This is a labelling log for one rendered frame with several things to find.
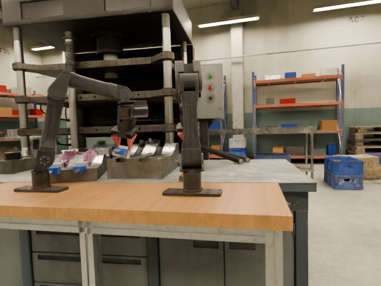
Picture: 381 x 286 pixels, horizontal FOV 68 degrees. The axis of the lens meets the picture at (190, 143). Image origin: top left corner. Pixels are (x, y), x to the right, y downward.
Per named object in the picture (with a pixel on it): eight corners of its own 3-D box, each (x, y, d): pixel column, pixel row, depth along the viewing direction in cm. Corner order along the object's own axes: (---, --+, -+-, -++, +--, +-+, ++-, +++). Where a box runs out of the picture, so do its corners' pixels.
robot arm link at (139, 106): (144, 117, 129) (142, 91, 128) (149, 116, 121) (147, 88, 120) (118, 118, 124) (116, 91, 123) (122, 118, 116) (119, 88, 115)
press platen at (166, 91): (178, 114, 194) (177, 86, 192) (12, 121, 214) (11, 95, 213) (195, 117, 276) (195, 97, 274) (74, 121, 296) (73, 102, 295)
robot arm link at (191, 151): (181, 167, 101) (178, 75, 100) (200, 166, 101) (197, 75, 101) (182, 168, 94) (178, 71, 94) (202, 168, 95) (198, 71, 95)
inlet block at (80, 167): (82, 178, 116) (81, 165, 115) (69, 179, 115) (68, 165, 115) (89, 172, 129) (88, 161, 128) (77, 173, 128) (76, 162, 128)
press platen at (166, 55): (177, 77, 192) (176, 49, 191) (10, 87, 213) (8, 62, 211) (194, 91, 273) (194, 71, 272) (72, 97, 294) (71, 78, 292)
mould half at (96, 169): (97, 180, 125) (96, 155, 124) (35, 183, 122) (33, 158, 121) (112, 164, 175) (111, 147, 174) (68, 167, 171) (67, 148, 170)
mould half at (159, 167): (163, 179, 124) (161, 148, 123) (107, 179, 128) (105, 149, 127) (183, 163, 173) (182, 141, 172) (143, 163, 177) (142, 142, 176)
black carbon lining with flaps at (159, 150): (152, 161, 130) (152, 141, 130) (120, 162, 133) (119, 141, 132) (170, 153, 165) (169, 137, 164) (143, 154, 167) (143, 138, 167)
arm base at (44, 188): (25, 168, 114) (11, 171, 107) (68, 168, 110) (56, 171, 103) (26, 187, 115) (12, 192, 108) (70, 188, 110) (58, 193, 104)
